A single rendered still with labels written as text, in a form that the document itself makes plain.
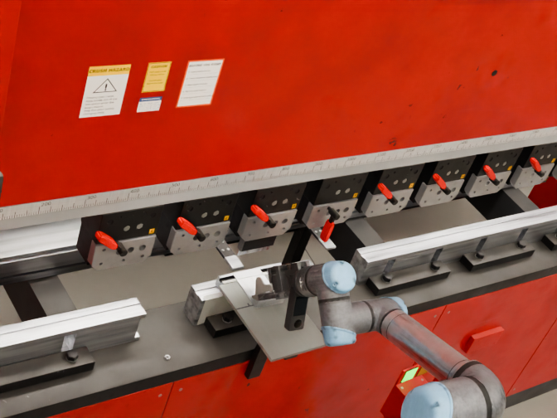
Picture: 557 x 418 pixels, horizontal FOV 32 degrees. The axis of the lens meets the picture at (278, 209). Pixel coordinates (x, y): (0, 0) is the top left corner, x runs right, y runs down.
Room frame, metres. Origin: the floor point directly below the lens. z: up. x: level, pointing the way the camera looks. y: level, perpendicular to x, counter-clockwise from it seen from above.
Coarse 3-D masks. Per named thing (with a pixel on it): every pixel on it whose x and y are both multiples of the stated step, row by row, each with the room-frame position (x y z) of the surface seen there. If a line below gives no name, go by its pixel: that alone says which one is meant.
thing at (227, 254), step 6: (228, 228) 2.13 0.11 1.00; (216, 246) 2.03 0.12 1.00; (222, 246) 2.04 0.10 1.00; (228, 246) 2.05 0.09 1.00; (222, 252) 2.02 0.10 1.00; (228, 252) 2.03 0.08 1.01; (228, 258) 2.00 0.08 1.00; (234, 258) 2.01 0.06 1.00; (228, 264) 1.99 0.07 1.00; (234, 264) 1.99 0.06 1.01; (240, 264) 2.00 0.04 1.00
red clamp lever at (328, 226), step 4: (328, 208) 2.04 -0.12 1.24; (332, 208) 2.04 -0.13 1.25; (328, 212) 2.04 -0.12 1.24; (332, 212) 2.03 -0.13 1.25; (336, 212) 2.03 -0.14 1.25; (332, 216) 2.02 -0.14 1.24; (336, 216) 2.02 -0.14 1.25; (328, 220) 2.03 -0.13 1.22; (332, 220) 2.03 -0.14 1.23; (336, 220) 2.02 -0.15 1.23; (328, 224) 2.03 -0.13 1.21; (332, 224) 2.03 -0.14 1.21; (324, 228) 2.03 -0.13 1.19; (328, 228) 2.02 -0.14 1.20; (332, 228) 2.03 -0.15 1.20; (324, 232) 2.03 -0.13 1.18; (328, 232) 2.02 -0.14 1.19; (320, 236) 2.03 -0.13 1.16; (324, 236) 2.02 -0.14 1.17; (328, 236) 2.03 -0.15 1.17; (324, 240) 2.02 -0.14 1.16
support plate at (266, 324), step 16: (224, 288) 1.89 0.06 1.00; (240, 288) 1.92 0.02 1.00; (240, 304) 1.86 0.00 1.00; (256, 320) 1.82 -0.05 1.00; (272, 320) 1.84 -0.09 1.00; (256, 336) 1.77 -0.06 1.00; (272, 336) 1.79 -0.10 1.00; (288, 336) 1.81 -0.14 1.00; (304, 336) 1.83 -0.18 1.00; (320, 336) 1.85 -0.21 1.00; (272, 352) 1.73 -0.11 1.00; (288, 352) 1.75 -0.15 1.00
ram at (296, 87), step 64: (64, 0) 1.46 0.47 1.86; (128, 0) 1.55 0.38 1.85; (192, 0) 1.64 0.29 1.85; (256, 0) 1.75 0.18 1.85; (320, 0) 1.86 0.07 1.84; (384, 0) 1.99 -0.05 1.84; (448, 0) 2.13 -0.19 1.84; (512, 0) 2.29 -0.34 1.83; (64, 64) 1.48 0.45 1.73; (128, 64) 1.57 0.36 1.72; (256, 64) 1.78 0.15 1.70; (320, 64) 1.91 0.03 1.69; (384, 64) 2.05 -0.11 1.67; (448, 64) 2.20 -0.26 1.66; (512, 64) 2.38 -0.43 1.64; (64, 128) 1.49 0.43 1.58; (128, 128) 1.59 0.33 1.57; (192, 128) 1.70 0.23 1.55; (256, 128) 1.83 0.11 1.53; (320, 128) 1.96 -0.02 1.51; (384, 128) 2.11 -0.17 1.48; (448, 128) 2.29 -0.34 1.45; (512, 128) 2.48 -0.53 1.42; (64, 192) 1.51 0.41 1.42; (192, 192) 1.74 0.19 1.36
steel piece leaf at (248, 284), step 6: (258, 276) 1.98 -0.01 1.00; (264, 276) 1.99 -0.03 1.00; (240, 282) 1.93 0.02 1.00; (246, 282) 1.94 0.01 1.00; (252, 282) 1.95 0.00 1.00; (264, 282) 1.97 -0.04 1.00; (246, 288) 1.92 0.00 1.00; (252, 288) 1.93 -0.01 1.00; (246, 294) 1.90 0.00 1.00; (252, 294) 1.91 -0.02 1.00; (252, 300) 1.88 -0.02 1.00; (264, 300) 1.88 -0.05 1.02; (270, 300) 1.89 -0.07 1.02; (276, 300) 1.90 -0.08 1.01; (282, 300) 1.92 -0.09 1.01; (258, 306) 1.87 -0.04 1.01
